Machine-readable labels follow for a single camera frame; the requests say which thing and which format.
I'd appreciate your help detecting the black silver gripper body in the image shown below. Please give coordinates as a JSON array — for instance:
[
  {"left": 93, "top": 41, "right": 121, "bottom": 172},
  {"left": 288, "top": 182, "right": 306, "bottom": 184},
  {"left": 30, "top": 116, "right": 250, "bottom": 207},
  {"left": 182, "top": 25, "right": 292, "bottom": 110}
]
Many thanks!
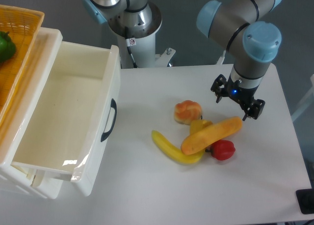
[{"left": 227, "top": 67, "right": 263, "bottom": 108}]

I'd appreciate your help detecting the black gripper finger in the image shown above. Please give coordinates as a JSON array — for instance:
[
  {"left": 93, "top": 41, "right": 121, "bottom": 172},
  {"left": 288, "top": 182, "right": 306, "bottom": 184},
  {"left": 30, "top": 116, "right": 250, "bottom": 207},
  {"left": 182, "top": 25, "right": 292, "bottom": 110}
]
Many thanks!
[
  {"left": 242, "top": 99, "right": 265, "bottom": 121},
  {"left": 210, "top": 74, "right": 227, "bottom": 103}
]

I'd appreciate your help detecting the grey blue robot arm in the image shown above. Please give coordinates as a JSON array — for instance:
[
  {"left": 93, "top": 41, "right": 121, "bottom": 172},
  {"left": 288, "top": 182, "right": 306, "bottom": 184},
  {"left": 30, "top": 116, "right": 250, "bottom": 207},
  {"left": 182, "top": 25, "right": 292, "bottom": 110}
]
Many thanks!
[{"left": 82, "top": 0, "right": 282, "bottom": 119}]

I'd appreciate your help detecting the round braided bread roll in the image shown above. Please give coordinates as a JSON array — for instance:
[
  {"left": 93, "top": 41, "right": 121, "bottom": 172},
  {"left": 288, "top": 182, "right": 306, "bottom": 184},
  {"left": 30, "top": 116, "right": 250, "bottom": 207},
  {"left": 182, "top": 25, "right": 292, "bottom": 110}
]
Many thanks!
[{"left": 174, "top": 100, "right": 203, "bottom": 125}]

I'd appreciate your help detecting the long orange bread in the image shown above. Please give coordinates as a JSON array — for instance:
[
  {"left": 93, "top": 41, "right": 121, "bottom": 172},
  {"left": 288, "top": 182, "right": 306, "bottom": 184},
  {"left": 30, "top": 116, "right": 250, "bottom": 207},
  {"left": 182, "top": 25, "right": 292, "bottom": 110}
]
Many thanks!
[{"left": 181, "top": 116, "right": 242, "bottom": 155}]

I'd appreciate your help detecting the yellow bell pepper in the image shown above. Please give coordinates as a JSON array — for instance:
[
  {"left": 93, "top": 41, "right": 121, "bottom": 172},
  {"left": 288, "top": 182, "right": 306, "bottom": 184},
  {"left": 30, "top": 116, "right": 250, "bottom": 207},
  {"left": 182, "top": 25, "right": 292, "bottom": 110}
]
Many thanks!
[{"left": 189, "top": 119, "right": 213, "bottom": 135}]

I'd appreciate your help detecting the white object at right edge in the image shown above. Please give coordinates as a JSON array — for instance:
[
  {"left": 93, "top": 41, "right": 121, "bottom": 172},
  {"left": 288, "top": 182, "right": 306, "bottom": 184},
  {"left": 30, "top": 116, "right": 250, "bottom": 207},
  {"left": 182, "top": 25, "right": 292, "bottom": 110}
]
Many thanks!
[{"left": 291, "top": 75, "right": 314, "bottom": 122}]

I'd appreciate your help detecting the red bell pepper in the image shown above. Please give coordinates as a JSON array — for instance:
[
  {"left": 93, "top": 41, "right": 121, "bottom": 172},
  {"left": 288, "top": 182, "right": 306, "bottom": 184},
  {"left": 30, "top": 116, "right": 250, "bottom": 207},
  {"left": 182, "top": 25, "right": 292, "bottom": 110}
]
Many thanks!
[{"left": 205, "top": 140, "right": 236, "bottom": 161}]

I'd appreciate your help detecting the yellow banana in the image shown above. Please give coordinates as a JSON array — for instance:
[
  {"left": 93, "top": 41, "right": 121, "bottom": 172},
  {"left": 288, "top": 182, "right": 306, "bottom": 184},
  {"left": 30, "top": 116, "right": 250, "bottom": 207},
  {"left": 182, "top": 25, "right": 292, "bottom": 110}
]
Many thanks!
[{"left": 151, "top": 130, "right": 205, "bottom": 164}]

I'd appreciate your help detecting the black device at table edge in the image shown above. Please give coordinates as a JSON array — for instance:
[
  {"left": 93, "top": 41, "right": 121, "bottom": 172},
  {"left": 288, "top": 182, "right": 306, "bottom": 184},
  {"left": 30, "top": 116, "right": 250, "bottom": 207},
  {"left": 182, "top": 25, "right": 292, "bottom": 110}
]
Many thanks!
[{"left": 295, "top": 189, "right": 314, "bottom": 214}]

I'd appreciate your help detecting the white plastic drawer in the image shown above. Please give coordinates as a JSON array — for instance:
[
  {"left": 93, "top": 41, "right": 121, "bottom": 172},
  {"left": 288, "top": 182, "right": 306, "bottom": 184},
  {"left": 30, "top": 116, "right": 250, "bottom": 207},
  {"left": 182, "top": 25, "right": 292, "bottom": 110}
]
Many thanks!
[{"left": 12, "top": 42, "right": 121, "bottom": 199}]

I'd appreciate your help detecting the yellow woven basket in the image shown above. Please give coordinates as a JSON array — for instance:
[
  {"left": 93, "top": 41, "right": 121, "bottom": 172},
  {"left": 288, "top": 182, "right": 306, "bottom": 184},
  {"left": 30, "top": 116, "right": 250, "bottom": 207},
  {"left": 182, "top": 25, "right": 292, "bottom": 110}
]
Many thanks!
[{"left": 0, "top": 5, "right": 45, "bottom": 123}]

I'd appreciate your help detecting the white drawer cabinet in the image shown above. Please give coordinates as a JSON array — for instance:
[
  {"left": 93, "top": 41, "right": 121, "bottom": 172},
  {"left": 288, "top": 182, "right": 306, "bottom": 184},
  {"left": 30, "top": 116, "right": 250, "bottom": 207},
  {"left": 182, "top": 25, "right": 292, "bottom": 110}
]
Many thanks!
[{"left": 0, "top": 28, "right": 62, "bottom": 199}]

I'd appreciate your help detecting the green bell pepper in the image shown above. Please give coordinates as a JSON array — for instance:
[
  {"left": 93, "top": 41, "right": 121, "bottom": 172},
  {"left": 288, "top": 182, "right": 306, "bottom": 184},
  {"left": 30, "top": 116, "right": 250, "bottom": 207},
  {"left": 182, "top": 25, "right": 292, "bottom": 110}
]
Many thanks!
[{"left": 0, "top": 31, "right": 16, "bottom": 62}]

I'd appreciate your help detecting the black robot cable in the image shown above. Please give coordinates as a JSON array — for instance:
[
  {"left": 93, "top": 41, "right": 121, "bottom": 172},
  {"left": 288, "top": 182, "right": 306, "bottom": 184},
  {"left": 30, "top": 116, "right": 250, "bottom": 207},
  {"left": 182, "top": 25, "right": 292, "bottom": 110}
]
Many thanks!
[{"left": 124, "top": 26, "right": 139, "bottom": 69}]

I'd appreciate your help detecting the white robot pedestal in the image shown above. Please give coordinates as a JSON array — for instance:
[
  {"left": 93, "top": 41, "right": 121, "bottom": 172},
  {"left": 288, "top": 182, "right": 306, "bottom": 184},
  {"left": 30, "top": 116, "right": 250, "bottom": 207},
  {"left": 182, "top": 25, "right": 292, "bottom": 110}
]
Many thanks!
[{"left": 108, "top": 2, "right": 176, "bottom": 69}]

